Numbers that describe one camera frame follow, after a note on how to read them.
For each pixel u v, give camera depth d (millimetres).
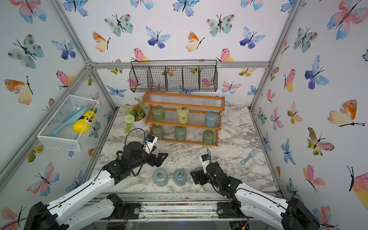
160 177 769
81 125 698
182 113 864
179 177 773
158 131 958
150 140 670
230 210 697
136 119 984
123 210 715
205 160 724
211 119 862
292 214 459
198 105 823
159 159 696
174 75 984
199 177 722
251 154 934
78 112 785
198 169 821
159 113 889
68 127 695
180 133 953
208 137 934
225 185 624
